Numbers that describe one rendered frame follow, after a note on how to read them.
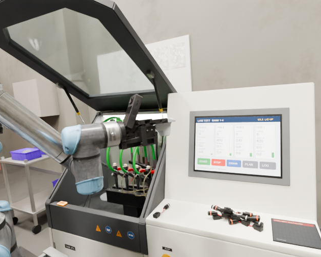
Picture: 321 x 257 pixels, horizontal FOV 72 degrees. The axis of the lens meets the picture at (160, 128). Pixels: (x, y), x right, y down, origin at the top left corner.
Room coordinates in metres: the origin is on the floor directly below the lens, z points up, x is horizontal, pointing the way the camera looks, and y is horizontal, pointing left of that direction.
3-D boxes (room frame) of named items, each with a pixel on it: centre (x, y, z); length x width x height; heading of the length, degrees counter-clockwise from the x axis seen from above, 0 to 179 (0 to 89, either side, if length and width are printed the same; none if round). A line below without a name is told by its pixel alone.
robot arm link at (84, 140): (0.61, 0.21, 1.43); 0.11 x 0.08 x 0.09; 121
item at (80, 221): (1.14, 0.41, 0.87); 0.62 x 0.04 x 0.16; 64
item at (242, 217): (0.89, -0.29, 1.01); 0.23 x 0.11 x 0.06; 64
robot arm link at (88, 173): (0.63, 0.22, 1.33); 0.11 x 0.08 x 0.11; 31
